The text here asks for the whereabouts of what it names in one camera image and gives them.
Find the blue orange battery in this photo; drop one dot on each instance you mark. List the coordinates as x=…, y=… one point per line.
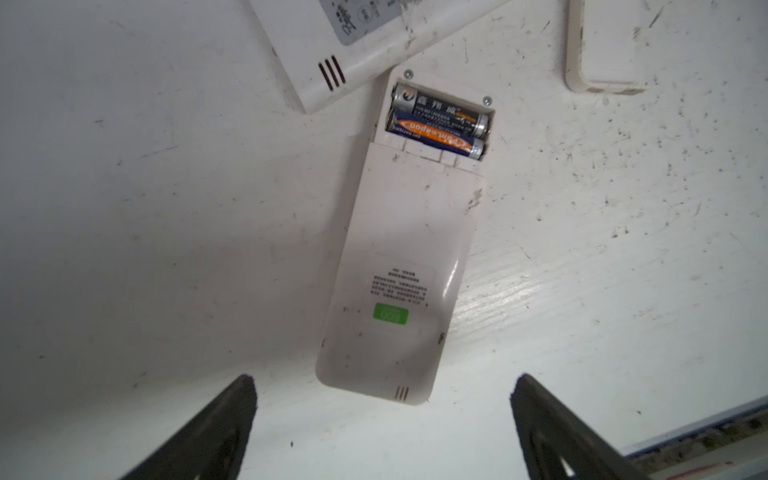
x=414, y=128

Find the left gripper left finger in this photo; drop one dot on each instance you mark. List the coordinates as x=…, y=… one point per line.
x=212, y=444

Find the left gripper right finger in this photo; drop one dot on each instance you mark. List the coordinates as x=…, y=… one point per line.
x=554, y=440

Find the dark silver battery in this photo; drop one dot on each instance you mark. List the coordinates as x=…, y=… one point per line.
x=440, y=111

